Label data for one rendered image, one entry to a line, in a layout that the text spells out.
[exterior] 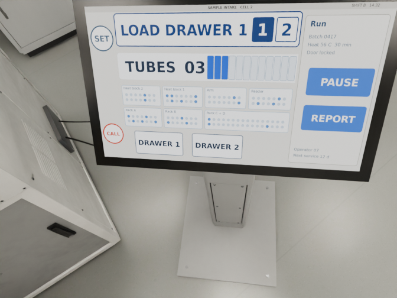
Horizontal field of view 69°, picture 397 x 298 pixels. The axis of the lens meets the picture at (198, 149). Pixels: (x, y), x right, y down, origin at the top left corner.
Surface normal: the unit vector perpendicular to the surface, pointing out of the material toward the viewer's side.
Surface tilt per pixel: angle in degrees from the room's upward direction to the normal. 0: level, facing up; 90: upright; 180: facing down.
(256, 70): 50
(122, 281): 0
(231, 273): 3
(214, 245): 3
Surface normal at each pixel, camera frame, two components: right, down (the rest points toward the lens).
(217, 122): -0.15, 0.37
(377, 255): -0.10, -0.47
